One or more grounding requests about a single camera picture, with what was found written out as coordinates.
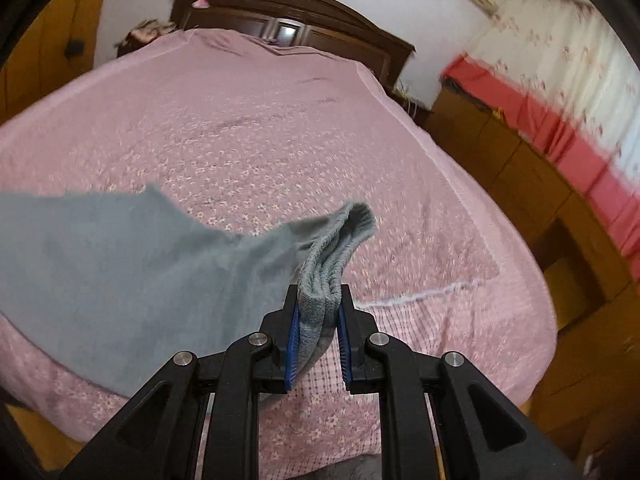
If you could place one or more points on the grey pants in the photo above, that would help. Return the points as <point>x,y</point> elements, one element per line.
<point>125,270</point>

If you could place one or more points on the black round object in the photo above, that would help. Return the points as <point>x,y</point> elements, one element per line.
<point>74,48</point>

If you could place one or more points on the pink floral bedspread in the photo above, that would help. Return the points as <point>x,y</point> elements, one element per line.
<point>250,135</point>

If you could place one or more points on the pile of clothes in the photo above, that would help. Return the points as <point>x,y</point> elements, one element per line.
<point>145,35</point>

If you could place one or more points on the dark cloth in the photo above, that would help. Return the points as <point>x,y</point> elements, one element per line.
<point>470,97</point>

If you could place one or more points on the bedside table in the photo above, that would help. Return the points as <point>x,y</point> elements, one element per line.
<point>412,107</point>

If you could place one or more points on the cream and red curtain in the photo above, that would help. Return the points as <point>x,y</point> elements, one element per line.
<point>550,60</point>

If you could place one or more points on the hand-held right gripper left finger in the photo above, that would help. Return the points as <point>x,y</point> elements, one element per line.
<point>291,355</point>

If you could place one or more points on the low wooden cabinet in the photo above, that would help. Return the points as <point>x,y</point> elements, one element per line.
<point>525,175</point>

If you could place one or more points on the wooden wardrobe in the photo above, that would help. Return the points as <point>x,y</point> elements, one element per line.
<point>50,50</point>

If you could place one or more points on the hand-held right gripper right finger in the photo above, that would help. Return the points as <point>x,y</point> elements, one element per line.
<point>345,355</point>

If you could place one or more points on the dark wooden headboard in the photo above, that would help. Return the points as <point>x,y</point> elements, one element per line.
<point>325,15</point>

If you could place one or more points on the small pink cloth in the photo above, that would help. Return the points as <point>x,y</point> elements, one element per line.
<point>200,3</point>

